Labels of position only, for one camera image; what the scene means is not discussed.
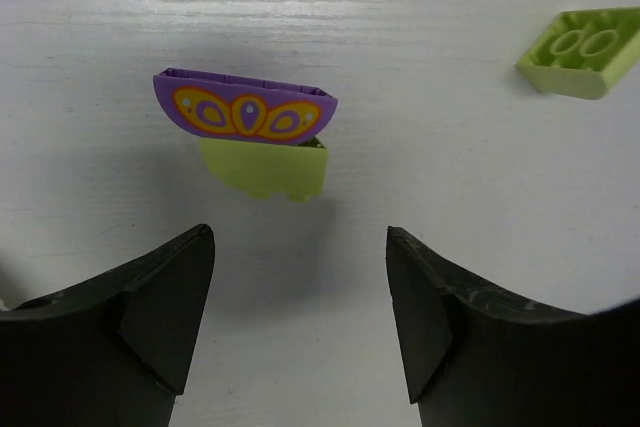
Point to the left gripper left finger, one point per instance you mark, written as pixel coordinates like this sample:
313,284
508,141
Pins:
114,350

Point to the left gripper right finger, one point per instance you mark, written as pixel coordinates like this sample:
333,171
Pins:
477,354

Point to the lime lego under tile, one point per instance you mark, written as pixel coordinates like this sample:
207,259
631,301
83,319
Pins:
261,170

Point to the light green lego brick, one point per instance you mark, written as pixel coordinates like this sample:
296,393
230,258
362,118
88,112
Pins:
583,53

